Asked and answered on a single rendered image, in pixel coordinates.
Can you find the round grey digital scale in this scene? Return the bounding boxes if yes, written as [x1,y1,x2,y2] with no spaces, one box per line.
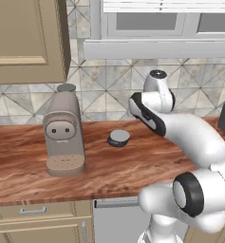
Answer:
[106,128,131,148]

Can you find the beige coffee machine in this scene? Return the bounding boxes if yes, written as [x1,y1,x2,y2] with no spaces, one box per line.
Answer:
[42,83,86,178]

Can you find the grey dishwasher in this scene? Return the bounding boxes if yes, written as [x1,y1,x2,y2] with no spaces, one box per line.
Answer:
[92,196,190,243]

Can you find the beige drawer front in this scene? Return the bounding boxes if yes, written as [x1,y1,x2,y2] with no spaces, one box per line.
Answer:
[0,199,94,226]

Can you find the white window blind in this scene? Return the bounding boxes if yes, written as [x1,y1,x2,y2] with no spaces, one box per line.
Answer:
[103,0,225,14]

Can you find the beige base cupboard door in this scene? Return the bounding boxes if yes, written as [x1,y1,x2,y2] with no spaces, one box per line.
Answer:
[0,216,95,243]
[183,210,225,243]

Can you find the silver dishwasher handle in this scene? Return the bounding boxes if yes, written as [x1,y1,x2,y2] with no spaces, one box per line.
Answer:
[94,197,141,209]

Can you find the white window frame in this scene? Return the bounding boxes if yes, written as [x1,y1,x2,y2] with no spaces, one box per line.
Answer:
[83,0,225,61]

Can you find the silver cupboard door handle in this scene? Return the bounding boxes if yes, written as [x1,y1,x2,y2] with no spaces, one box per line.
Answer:
[81,221,88,243]

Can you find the silver drawer handle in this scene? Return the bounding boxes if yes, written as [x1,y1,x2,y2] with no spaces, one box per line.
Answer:
[19,206,47,215]

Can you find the beige wall cupboard door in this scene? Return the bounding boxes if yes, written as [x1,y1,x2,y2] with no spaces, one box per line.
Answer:
[0,0,72,85]

